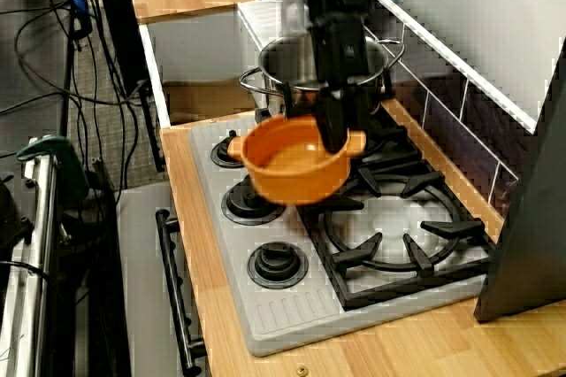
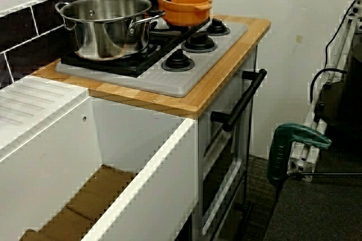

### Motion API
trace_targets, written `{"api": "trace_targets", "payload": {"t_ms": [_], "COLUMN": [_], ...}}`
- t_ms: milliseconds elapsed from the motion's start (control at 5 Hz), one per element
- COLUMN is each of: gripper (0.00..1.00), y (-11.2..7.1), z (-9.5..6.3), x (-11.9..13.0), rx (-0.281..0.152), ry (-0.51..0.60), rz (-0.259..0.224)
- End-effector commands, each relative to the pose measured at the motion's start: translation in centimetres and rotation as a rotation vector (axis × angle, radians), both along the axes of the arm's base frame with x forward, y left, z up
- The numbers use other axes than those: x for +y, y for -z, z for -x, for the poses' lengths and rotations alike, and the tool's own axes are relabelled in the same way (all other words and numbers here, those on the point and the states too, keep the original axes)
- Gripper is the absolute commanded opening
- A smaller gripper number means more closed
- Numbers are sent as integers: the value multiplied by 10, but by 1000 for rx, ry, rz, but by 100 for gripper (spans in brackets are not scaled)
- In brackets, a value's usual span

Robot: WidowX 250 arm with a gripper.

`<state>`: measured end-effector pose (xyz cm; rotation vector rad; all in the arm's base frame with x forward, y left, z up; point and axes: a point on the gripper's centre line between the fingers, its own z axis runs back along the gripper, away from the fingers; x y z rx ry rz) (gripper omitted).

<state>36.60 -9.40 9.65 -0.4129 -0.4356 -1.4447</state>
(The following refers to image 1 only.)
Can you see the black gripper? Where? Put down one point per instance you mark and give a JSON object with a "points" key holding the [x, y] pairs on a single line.
{"points": [[340, 54]]}

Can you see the orange plastic pot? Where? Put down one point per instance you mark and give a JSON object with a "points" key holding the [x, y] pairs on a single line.
{"points": [[300, 182]]}

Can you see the black burner grate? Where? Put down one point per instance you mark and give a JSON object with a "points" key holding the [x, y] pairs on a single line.
{"points": [[442, 228], [391, 142]]}

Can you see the stainless steel pot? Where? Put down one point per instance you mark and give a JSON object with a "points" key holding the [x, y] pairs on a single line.
{"points": [[287, 63]]}

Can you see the grey faucet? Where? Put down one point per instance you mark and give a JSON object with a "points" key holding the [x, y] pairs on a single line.
{"points": [[292, 10]]}

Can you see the black stove knob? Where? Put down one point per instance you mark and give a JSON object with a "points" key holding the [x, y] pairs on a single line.
{"points": [[247, 212], [221, 156], [277, 264]]}

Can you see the black tiled backsplash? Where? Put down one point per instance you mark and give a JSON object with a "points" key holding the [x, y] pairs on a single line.
{"points": [[482, 129]]}

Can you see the white sink basin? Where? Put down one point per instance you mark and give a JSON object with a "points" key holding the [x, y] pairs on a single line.
{"points": [[194, 49]]}

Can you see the wooden countertop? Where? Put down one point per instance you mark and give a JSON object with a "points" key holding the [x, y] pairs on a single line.
{"points": [[208, 262]]}

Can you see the grey stove top panel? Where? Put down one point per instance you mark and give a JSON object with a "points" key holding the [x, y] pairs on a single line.
{"points": [[283, 315]]}

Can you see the black leaning panel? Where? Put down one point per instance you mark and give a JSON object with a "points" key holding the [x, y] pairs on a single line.
{"points": [[530, 217]]}

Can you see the black upright box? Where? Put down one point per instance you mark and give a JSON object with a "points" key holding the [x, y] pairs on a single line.
{"points": [[119, 32]]}

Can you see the white oven door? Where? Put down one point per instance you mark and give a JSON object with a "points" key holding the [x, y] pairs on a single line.
{"points": [[141, 262]]}

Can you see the black pole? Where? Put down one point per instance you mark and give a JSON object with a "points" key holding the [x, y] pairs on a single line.
{"points": [[67, 85]]}

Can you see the black equipment stand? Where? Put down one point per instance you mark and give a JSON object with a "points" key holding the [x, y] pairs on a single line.
{"points": [[11, 222]]}

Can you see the silver aluminium frame rail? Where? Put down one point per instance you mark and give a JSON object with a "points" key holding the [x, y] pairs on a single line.
{"points": [[37, 262]]}

